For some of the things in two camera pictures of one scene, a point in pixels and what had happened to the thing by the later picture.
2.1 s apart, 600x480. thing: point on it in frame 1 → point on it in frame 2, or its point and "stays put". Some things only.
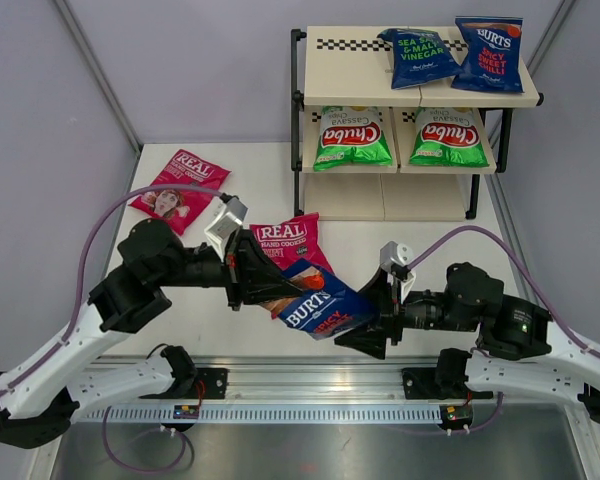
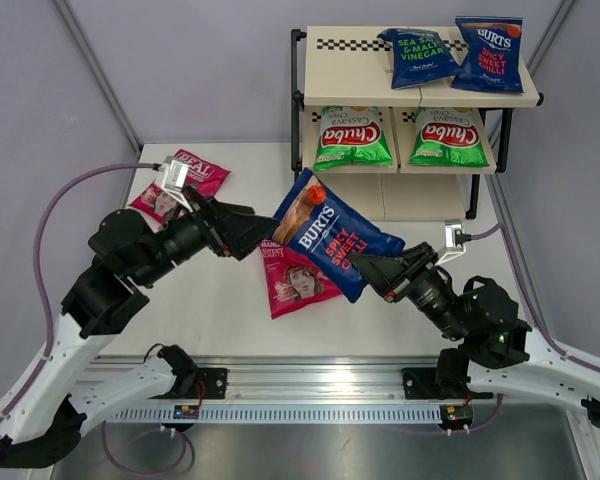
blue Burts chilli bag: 493,55 stays put
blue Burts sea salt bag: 418,57 stays put
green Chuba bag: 448,136 stays put
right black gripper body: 395,310 → 406,276
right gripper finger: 371,338 → 383,269
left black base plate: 210,383 stays put
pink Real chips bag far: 181,207 stays put
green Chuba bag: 351,137 stays put
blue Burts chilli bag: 324,305 → 322,232
